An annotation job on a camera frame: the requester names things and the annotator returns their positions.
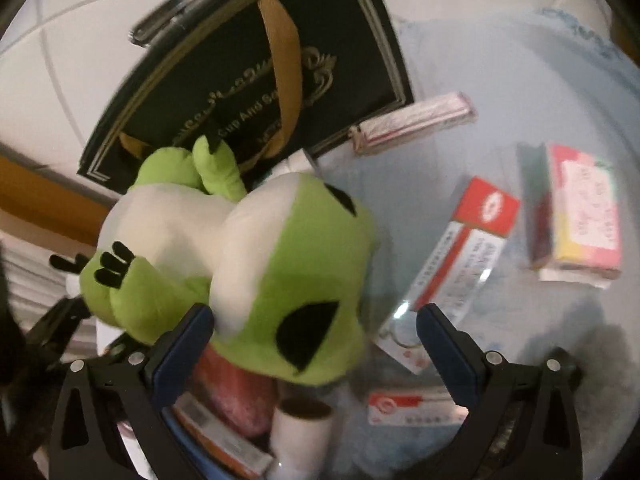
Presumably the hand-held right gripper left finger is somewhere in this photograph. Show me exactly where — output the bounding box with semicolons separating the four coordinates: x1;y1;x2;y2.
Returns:
47;304;215;480

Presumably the metal key ring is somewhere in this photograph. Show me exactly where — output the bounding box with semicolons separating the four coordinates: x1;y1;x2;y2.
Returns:
392;317;424;350

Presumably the small red white box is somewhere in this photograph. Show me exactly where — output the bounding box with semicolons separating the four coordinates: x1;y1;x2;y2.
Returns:
366;387;470;427

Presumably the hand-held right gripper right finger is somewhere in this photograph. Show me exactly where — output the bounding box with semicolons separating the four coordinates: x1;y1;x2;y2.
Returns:
416;304;585;480

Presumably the transparent dark tube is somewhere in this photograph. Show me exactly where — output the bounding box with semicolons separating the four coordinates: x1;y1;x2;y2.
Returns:
127;0;232;49

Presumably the pink strip pack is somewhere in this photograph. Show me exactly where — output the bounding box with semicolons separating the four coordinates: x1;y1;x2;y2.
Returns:
348;91;479;157

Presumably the orange white box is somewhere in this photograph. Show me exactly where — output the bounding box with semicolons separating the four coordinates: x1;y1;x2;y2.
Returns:
167;392;275;480

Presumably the long red white box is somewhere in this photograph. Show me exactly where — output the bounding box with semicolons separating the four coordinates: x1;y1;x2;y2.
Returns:
375;176;522;375

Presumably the pink soft pouch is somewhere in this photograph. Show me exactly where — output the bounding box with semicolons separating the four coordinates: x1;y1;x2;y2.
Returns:
192;347;279;434

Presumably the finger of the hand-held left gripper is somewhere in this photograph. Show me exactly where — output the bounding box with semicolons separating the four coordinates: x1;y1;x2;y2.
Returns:
26;296;94;363
100;331;151;358

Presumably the black gift box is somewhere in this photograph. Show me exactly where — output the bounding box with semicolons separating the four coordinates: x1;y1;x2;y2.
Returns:
76;0;416;197

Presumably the wooden door frame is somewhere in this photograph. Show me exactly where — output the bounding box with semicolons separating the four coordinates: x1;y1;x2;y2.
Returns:
0;152;122;247

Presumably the white paper roll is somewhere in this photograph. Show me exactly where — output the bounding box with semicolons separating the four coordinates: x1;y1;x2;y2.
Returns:
269;396;335;480

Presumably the green frog plush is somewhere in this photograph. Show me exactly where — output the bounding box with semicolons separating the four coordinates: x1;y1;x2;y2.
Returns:
49;135;379;389

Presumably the white curtain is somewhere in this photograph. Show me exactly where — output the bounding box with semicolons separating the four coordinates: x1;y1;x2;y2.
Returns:
0;230;103;361

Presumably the pink cardboard box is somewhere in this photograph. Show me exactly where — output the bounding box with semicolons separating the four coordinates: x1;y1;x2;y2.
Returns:
528;143;624;289

